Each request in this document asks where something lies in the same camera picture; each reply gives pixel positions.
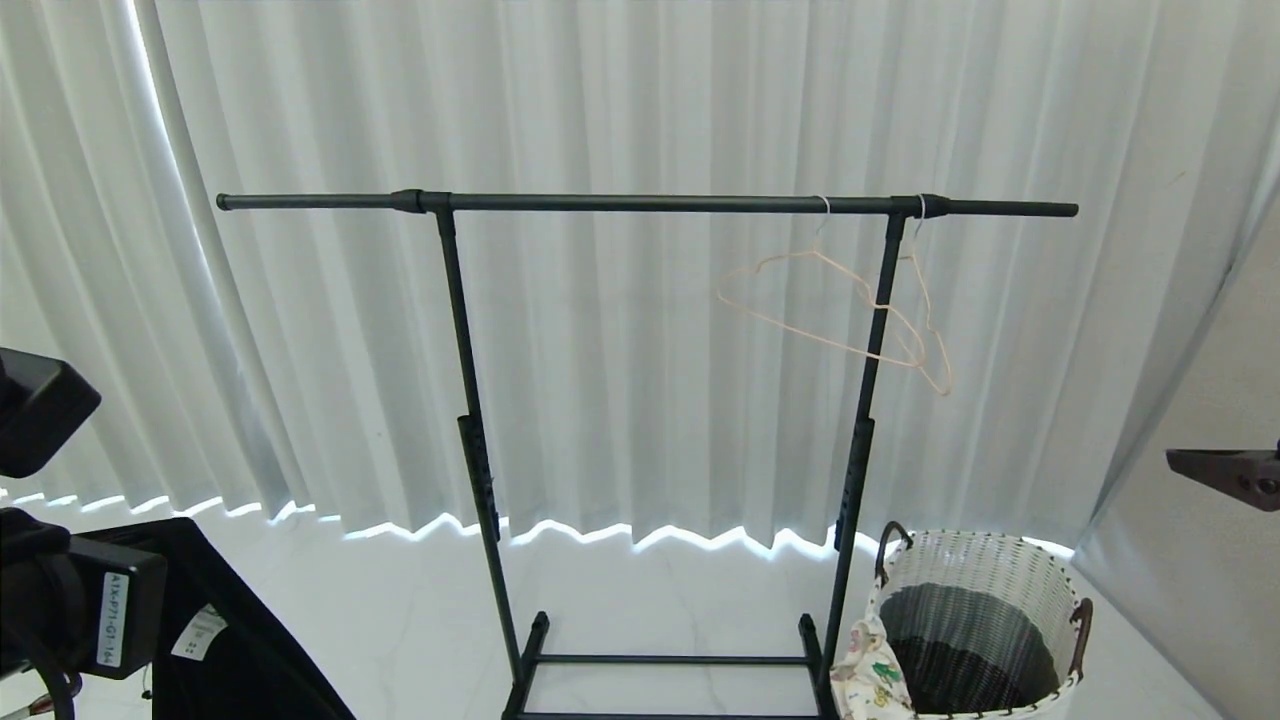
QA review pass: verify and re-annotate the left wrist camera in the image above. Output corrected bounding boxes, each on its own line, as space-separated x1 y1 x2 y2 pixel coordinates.
0 347 103 480

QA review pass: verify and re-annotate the cream printed garment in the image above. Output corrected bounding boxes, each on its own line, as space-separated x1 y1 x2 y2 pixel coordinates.
829 614 917 720

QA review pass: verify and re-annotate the white curtain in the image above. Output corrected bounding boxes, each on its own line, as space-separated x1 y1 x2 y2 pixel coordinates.
0 0 1280 553

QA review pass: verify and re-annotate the black clothes rack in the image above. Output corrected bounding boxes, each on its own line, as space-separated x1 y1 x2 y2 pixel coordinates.
215 189 1080 720

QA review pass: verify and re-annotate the pink clothes hanger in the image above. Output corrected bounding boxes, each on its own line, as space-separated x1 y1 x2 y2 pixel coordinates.
880 196 954 398
716 196 928 370

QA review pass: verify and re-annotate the white laundry basket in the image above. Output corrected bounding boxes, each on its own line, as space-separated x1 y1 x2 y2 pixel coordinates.
864 520 1094 720

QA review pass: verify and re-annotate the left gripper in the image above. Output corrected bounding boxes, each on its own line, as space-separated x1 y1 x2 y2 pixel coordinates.
0 508 169 683

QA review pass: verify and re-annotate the black T-shirt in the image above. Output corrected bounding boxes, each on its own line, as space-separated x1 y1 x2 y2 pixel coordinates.
75 516 357 720

